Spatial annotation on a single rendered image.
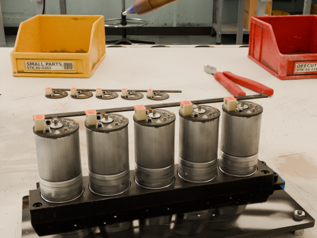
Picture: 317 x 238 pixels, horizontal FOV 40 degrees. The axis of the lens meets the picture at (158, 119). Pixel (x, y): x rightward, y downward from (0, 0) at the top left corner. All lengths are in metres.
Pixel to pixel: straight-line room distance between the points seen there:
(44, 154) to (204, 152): 0.09
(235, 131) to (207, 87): 0.25
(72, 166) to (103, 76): 0.32
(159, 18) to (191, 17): 0.34
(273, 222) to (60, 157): 0.12
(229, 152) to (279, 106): 0.20
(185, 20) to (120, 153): 4.47
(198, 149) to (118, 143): 0.05
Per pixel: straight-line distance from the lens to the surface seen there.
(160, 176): 0.26
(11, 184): 0.32
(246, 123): 0.26
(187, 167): 0.27
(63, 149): 0.24
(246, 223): 0.25
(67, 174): 0.25
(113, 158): 0.25
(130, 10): 0.21
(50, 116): 0.26
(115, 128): 0.24
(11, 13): 4.93
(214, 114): 0.26
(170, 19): 4.70
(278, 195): 0.28
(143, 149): 0.25
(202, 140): 0.26
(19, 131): 0.41
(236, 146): 0.27
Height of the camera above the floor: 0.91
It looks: 22 degrees down
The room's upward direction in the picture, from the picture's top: straight up
